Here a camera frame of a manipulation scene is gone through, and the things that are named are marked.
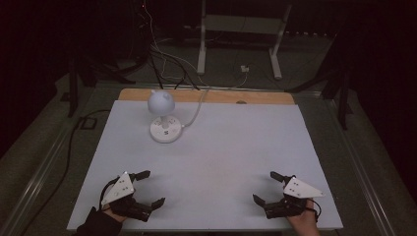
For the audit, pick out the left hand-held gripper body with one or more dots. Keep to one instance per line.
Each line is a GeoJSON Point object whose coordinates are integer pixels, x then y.
{"type": "Point", "coordinates": [123, 190]}

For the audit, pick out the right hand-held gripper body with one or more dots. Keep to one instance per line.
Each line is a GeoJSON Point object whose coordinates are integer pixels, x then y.
{"type": "Point", "coordinates": [300, 190]}

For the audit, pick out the person's left hand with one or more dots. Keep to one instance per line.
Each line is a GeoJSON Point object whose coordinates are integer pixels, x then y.
{"type": "Point", "coordinates": [115, 215]}

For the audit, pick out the person's right hand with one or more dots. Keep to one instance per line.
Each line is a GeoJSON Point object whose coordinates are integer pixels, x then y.
{"type": "Point", "coordinates": [306, 223]}

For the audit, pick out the white table sheet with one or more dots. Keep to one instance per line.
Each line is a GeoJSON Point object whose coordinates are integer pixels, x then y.
{"type": "Point", "coordinates": [213, 157]}

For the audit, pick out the white round desk lamp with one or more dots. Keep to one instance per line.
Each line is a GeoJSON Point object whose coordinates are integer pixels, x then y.
{"type": "Point", "coordinates": [161, 103]}

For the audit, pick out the wooden table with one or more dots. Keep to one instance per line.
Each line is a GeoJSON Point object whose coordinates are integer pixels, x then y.
{"type": "Point", "coordinates": [262, 97]}

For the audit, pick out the black stand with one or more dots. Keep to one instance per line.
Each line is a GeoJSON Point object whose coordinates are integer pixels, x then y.
{"type": "Point", "coordinates": [72, 88]}
{"type": "Point", "coordinates": [342, 95]}

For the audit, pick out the white plug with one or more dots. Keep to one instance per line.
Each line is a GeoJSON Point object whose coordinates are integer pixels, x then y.
{"type": "Point", "coordinates": [244, 69]}

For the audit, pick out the white metal stand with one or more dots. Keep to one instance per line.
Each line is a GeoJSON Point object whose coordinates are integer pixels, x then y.
{"type": "Point", "coordinates": [244, 23]}

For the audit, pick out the black square floor frame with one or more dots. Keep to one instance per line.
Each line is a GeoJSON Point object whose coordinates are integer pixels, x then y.
{"type": "Point", "coordinates": [88, 123]}

